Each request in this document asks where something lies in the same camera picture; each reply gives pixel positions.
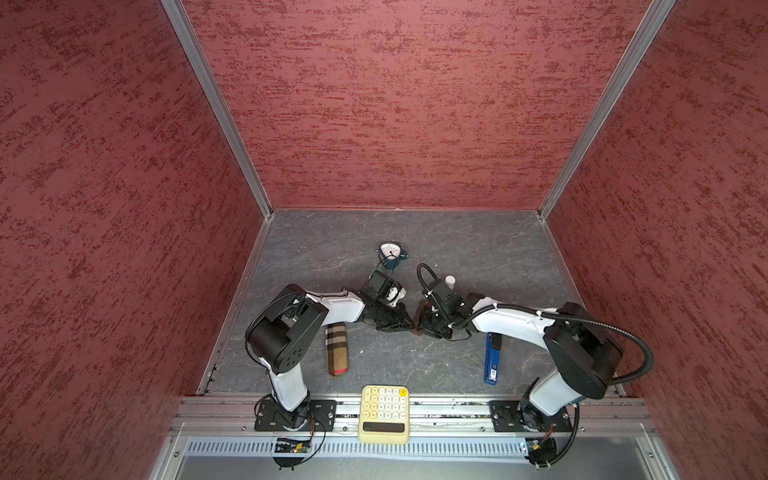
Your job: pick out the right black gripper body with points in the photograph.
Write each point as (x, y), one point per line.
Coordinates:
(436, 323)

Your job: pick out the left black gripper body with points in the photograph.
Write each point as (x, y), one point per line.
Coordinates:
(389, 318)

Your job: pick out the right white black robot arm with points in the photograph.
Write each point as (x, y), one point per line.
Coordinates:
(584, 353)

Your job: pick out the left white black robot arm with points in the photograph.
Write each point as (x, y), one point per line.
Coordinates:
(281, 334)

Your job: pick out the plaid glasses case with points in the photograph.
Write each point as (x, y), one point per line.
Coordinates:
(337, 349)

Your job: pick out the teal kitchen scale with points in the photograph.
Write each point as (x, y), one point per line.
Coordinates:
(391, 254)

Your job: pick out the yellow calculator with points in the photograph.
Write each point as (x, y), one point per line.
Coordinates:
(384, 416)

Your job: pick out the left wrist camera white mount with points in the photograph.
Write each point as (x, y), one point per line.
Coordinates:
(383, 288)

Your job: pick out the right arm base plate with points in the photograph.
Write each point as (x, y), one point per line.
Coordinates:
(508, 416)

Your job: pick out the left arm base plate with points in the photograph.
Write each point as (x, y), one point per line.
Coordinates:
(311, 415)

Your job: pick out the aluminium front rail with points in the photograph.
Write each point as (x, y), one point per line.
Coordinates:
(437, 416)

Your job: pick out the white slotted cable duct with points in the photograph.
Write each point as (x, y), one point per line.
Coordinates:
(419, 448)

